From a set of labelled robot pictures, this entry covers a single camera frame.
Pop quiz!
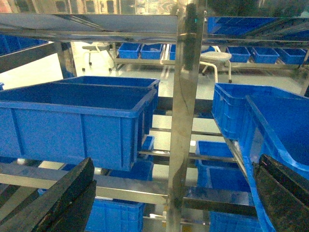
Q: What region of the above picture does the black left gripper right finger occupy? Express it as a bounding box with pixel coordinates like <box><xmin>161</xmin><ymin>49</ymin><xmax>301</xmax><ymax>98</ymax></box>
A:
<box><xmin>253</xmin><ymin>154</ymin><xmax>309</xmax><ymax>232</ymax></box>

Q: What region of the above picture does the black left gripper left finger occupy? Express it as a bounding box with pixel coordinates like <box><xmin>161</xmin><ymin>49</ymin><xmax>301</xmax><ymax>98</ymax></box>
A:
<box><xmin>0</xmin><ymin>158</ymin><xmax>97</xmax><ymax>232</ymax></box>

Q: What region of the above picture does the steel wheeled shelf rack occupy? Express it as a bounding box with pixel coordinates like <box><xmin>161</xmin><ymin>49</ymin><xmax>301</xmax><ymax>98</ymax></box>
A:
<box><xmin>0</xmin><ymin>12</ymin><xmax>309</xmax><ymax>232</ymax></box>

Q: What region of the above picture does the blue target bin right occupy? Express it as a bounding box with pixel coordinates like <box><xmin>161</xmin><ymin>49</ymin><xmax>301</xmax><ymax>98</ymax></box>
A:
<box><xmin>238</xmin><ymin>95</ymin><xmax>309</xmax><ymax>232</ymax></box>

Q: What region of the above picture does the blue bin left front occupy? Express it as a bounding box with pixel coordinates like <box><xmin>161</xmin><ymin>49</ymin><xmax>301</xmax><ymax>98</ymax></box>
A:
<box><xmin>0</xmin><ymin>83</ymin><xmax>156</xmax><ymax>171</ymax></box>

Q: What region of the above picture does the blue bin right rear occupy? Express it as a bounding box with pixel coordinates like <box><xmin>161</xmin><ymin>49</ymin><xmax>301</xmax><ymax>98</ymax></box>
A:
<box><xmin>212</xmin><ymin>83</ymin><xmax>304</xmax><ymax>140</ymax></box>

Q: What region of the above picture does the white round stool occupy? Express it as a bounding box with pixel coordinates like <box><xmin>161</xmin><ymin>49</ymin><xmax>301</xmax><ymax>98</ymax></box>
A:
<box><xmin>199</xmin><ymin>51</ymin><xmax>232</xmax><ymax>83</ymax></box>

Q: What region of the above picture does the blue bin left rear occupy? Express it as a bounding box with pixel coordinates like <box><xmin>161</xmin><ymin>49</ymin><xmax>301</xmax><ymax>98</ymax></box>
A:
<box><xmin>57</xmin><ymin>76</ymin><xmax>160</xmax><ymax>134</ymax></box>

